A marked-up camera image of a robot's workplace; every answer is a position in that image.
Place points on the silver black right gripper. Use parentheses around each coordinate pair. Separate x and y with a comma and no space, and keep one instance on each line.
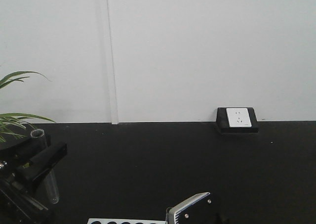
(201,208)

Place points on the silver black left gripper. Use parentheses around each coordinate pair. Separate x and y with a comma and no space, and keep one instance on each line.
(37,163)

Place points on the clear glass test tube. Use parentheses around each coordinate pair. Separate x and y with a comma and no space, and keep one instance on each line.
(50,182)

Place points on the green potted plant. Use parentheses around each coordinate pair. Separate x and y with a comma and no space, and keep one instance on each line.
(15,119)

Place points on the white test tube rack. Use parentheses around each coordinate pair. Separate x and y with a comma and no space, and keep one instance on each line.
(122,221)

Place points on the black white power socket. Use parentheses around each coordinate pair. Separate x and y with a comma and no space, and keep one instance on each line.
(236,120)

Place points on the white wall cable duct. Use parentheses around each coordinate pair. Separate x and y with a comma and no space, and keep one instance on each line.
(110,67)

